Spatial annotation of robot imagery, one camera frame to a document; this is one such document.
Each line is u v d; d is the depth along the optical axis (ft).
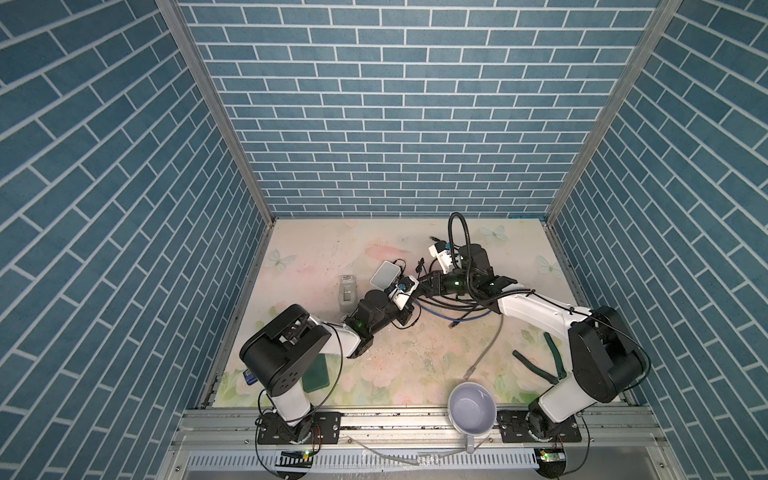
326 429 2.41
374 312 2.24
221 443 2.42
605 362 1.47
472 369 2.74
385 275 3.35
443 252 2.58
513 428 2.42
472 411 2.51
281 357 1.53
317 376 2.63
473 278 2.24
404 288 2.42
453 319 3.06
